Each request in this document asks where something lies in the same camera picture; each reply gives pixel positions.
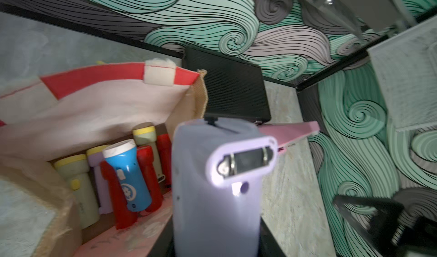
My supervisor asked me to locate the blue flashlight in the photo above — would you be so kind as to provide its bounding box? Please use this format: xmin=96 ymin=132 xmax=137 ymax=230
xmin=102 ymin=139 xmax=152 ymax=212

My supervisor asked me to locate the red canvas tote bag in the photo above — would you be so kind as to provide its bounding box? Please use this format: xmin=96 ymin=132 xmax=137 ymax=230
xmin=1 ymin=59 xmax=208 ymax=257

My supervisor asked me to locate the black hard carry case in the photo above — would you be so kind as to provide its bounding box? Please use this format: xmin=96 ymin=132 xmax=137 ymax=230
xmin=182 ymin=45 xmax=272 ymax=123

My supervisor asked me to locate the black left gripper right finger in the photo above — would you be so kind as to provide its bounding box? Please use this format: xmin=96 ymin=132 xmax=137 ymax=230
xmin=257 ymin=218 xmax=286 ymax=257

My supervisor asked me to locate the pale green flashlight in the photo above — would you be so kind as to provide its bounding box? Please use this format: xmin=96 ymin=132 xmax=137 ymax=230
xmin=132 ymin=122 xmax=166 ymax=183
xmin=53 ymin=154 xmax=100 ymax=229

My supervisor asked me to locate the pink metronome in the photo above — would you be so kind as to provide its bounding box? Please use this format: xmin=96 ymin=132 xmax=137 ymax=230
xmin=258 ymin=121 xmax=320 ymax=154

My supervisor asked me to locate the red flashlight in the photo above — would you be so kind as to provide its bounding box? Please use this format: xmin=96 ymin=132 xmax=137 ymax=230
xmin=137 ymin=146 xmax=163 ymax=213
xmin=100 ymin=161 xmax=138 ymax=230

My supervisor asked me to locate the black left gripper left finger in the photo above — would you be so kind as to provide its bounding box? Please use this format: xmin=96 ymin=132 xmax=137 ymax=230
xmin=147 ymin=216 xmax=175 ymax=257

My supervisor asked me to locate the purple flashlight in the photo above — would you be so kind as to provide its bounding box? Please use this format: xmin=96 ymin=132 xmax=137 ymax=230
xmin=171 ymin=118 xmax=278 ymax=257
xmin=86 ymin=144 xmax=113 ymax=214

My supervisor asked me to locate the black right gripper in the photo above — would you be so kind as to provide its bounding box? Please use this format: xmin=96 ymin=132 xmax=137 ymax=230
xmin=332 ymin=195 xmax=437 ymax=257

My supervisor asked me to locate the clear plastic wall bin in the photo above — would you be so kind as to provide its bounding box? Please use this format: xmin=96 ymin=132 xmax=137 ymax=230
xmin=368 ymin=17 xmax=437 ymax=131

